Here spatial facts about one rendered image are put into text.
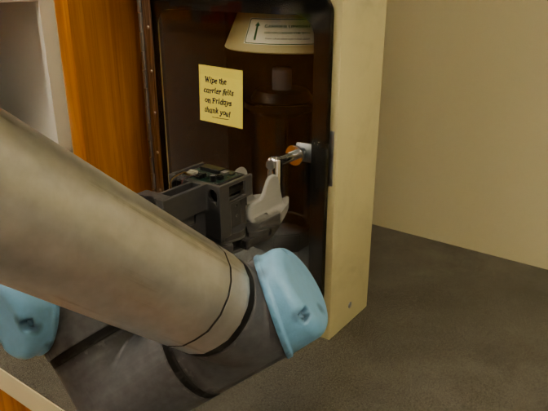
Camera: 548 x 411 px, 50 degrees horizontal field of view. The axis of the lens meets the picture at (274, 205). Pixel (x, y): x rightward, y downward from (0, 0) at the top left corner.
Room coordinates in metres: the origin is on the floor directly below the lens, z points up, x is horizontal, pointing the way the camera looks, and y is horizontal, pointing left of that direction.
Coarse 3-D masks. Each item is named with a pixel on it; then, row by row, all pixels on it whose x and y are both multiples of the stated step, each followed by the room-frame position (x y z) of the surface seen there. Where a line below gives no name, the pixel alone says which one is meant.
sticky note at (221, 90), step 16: (208, 80) 0.79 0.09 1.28; (224, 80) 0.77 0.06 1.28; (240, 80) 0.76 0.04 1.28; (208, 96) 0.79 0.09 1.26; (224, 96) 0.77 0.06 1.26; (240, 96) 0.76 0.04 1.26; (208, 112) 0.79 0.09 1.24; (224, 112) 0.77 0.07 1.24; (240, 112) 0.76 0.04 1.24; (240, 128) 0.76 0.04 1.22
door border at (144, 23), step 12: (144, 0) 0.86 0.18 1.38; (144, 12) 0.86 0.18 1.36; (144, 24) 0.86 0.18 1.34; (144, 36) 0.86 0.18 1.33; (144, 48) 0.86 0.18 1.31; (144, 60) 0.86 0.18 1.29; (156, 84) 0.85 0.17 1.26; (144, 96) 0.86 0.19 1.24; (156, 96) 0.85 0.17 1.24; (156, 108) 0.85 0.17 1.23; (156, 120) 0.85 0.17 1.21; (156, 132) 0.85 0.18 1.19; (156, 144) 0.86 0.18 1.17; (156, 156) 0.86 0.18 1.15; (156, 168) 0.86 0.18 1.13; (156, 180) 0.86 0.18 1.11
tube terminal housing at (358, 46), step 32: (352, 0) 0.70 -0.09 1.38; (384, 0) 0.77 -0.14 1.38; (352, 32) 0.71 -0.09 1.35; (384, 32) 0.77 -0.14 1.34; (352, 64) 0.71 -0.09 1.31; (352, 96) 0.71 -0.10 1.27; (352, 128) 0.72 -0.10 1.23; (352, 160) 0.72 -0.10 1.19; (352, 192) 0.72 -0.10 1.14; (352, 224) 0.73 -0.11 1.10; (352, 256) 0.73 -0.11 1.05; (352, 288) 0.73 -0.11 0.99
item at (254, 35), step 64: (192, 0) 0.80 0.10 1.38; (256, 0) 0.74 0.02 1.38; (320, 0) 0.69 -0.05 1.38; (192, 64) 0.81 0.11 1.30; (256, 64) 0.74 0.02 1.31; (320, 64) 0.69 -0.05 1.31; (192, 128) 0.81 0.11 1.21; (256, 128) 0.74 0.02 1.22; (320, 128) 0.68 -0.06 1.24; (256, 192) 0.74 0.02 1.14; (320, 192) 0.68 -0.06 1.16; (320, 256) 0.68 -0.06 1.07
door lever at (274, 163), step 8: (288, 152) 0.70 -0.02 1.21; (296, 152) 0.70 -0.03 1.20; (272, 160) 0.67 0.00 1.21; (280, 160) 0.67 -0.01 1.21; (288, 160) 0.68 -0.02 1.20; (296, 160) 0.70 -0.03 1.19; (272, 168) 0.66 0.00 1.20; (280, 168) 0.67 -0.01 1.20; (280, 176) 0.67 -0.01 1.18; (280, 184) 0.67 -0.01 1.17
